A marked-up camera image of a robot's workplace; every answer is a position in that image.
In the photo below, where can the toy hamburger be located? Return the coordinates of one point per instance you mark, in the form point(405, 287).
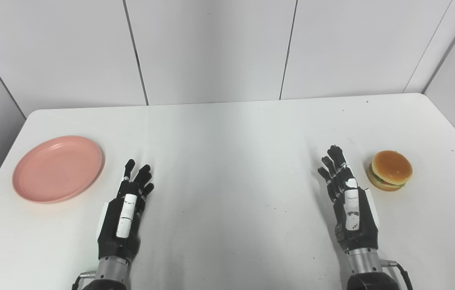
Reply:
point(389, 170)

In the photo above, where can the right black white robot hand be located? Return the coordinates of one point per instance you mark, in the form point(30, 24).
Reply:
point(352, 213)

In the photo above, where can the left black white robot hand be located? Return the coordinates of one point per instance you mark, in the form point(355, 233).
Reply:
point(125, 217)

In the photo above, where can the pink round plate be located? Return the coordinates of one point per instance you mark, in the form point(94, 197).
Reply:
point(58, 168)

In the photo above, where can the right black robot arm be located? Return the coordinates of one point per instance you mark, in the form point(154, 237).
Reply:
point(366, 270)

